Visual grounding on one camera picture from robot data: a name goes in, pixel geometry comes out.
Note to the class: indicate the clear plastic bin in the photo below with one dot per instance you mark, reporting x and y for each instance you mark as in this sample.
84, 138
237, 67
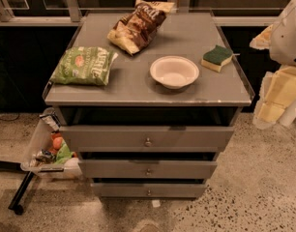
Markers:
39, 157

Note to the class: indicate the white paper bowl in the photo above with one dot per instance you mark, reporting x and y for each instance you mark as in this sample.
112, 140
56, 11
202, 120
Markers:
174, 72

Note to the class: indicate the grey drawer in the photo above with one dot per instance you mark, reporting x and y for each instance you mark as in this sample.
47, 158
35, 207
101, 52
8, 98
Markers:
144, 139
148, 165
151, 188

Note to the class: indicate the grey drawer cabinet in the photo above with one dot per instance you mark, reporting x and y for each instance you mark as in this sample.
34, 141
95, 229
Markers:
133, 98

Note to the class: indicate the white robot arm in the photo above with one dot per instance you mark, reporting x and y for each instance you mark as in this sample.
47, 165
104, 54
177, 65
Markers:
283, 37

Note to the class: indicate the brown yellow chip bag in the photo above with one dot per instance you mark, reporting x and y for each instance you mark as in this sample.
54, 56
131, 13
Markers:
135, 31

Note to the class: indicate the green yellow sponge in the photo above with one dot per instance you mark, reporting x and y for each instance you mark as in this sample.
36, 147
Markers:
216, 58

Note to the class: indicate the black floor stand leg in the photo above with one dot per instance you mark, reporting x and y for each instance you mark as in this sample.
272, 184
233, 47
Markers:
28, 176

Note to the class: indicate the grey top drawer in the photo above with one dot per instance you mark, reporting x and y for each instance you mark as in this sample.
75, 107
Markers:
144, 139

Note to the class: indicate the orange fruit in bin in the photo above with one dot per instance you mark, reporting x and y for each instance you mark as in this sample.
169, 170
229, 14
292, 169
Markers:
57, 143

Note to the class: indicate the white cylindrical post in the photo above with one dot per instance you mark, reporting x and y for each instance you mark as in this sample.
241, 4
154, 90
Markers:
289, 115

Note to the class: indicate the grey bottom drawer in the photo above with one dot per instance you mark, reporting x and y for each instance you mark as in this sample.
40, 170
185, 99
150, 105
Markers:
151, 188

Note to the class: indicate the green bag in bin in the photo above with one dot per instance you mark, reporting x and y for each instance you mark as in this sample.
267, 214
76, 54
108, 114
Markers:
63, 154

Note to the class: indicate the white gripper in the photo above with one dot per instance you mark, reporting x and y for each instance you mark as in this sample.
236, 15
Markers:
287, 39

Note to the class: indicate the green chip bag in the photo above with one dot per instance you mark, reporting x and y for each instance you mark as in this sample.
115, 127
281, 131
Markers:
84, 65

